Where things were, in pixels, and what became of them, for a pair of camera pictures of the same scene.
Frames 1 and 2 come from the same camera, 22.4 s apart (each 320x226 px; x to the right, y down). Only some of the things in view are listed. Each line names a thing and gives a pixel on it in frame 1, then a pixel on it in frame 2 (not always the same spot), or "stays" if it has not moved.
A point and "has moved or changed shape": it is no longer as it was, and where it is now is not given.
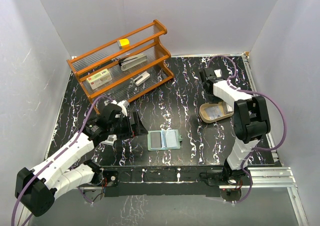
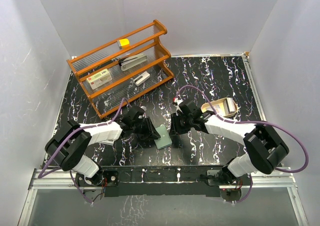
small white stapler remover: [141, 78] stays
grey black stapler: [129, 62] stays
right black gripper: [213, 100] → [175, 129]
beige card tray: [210, 112] stays
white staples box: [99, 78] stays
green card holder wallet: [164, 139] has moved or changed shape
